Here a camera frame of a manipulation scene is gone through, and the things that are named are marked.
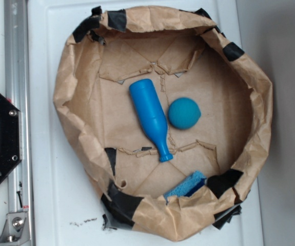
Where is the blue sponge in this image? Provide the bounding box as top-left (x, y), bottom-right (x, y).
top-left (163, 171), bottom-right (207, 200)

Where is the metal corner bracket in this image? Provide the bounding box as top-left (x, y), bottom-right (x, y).
top-left (0, 212), bottom-right (31, 245)

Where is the aluminium extrusion rail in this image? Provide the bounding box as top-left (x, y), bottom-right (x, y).
top-left (4, 1), bottom-right (33, 213)

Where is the blue plastic bottle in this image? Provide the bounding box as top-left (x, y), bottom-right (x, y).
top-left (129, 79), bottom-right (173, 162)

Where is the brown paper bag bin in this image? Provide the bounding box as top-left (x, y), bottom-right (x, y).
top-left (53, 6), bottom-right (273, 241)

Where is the blue ball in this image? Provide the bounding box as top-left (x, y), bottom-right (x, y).
top-left (168, 97), bottom-right (202, 130)

